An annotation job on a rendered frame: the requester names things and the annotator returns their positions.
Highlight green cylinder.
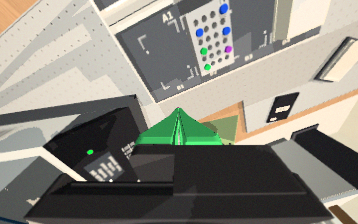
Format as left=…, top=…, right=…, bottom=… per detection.
left=200, top=48, right=207, bottom=55

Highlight white tube rack with round holes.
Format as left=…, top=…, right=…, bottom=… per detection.
left=183, top=0, right=234, bottom=76

